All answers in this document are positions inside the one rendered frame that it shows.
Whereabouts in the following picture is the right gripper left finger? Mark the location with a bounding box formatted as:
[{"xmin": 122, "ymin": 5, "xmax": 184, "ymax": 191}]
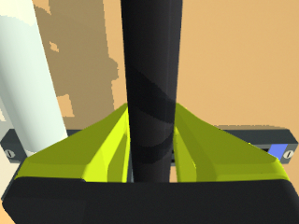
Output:
[{"xmin": 13, "ymin": 103, "xmax": 130, "ymax": 182}]

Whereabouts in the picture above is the white tube with red ends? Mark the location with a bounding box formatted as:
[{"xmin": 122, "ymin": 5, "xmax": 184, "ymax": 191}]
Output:
[{"xmin": 0, "ymin": 0, "xmax": 68, "ymax": 157}]

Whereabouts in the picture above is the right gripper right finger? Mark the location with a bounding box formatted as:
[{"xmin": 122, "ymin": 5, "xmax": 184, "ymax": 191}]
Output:
[{"xmin": 173, "ymin": 103, "xmax": 290, "ymax": 182}]

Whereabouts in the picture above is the black metal bar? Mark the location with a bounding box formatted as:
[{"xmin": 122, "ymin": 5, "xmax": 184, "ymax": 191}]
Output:
[{"xmin": 121, "ymin": 0, "xmax": 183, "ymax": 182}]

